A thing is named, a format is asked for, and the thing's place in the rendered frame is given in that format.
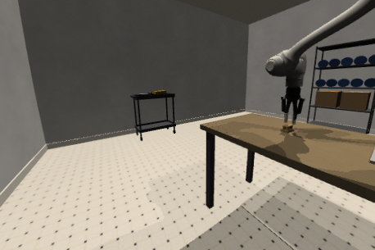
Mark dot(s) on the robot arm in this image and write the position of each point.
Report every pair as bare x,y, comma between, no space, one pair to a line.
286,62

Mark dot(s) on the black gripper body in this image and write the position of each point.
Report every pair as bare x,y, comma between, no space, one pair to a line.
293,92

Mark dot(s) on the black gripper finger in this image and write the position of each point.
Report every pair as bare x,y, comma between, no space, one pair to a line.
285,108
295,109

